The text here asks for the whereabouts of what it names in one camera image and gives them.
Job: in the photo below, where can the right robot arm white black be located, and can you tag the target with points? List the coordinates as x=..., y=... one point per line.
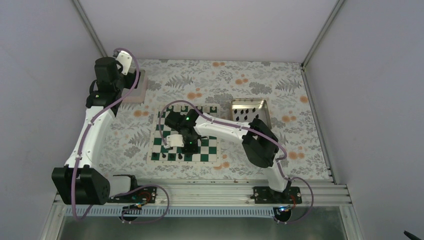
x=260, y=144

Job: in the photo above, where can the floral patterned tablecloth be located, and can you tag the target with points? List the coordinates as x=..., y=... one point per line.
x=126, y=145

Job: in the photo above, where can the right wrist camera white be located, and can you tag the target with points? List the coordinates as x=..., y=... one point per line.
x=174, y=140

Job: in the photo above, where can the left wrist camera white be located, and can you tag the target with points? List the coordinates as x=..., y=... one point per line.
x=125, y=60

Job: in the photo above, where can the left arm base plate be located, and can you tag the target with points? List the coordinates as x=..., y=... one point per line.
x=146, y=195

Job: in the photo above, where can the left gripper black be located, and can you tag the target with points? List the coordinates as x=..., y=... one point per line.
x=131, y=79

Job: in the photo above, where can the tan metal tray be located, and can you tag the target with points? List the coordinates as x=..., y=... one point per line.
x=248, y=108

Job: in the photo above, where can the pink white tray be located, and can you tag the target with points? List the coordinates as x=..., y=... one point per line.
x=139, y=93

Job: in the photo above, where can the green white chessboard mat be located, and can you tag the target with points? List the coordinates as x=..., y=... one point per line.
x=208, y=146

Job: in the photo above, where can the aluminium rail frame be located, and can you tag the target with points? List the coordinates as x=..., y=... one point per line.
x=214, y=210

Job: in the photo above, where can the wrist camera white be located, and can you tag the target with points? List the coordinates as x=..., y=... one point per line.
x=125, y=60
x=174, y=140

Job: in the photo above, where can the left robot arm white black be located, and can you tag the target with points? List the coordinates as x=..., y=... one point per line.
x=78, y=181

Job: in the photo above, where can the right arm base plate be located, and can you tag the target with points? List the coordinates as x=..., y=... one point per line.
x=265, y=195

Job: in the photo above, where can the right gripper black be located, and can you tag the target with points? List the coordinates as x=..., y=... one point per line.
x=192, y=150

